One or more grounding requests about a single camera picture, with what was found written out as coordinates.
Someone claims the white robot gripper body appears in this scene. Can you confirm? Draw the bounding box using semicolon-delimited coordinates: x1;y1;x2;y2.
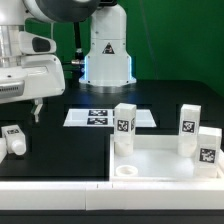
0;54;65;104

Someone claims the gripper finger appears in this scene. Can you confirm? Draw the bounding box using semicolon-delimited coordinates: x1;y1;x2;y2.
31;98;43;123

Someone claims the white square tabletop tray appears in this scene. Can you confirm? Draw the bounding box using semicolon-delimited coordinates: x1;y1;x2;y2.
109;135;224;182

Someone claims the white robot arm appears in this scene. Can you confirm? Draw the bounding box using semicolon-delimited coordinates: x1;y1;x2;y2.
0;0;136;116

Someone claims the white marker sheet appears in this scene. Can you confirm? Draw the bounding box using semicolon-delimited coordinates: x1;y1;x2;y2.
63;109;156;127

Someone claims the white left barrier piece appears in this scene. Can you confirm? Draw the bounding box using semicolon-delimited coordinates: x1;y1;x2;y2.
0;138;7;163

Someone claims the black camera stand pole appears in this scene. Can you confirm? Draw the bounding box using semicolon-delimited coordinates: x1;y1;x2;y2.
72;22;84;66

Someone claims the white front barrier wall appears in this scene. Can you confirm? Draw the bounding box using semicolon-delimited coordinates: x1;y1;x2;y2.
0;181;224;210

